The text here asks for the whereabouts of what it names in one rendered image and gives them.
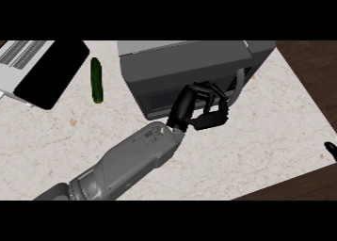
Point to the dark grey microwave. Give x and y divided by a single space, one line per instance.
185 72

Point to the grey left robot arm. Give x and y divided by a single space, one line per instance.
129 160

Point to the green cucumber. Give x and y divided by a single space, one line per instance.
97 80

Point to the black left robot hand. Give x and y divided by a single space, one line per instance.
185 105

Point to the pale grey toaster oven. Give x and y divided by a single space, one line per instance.
35 70

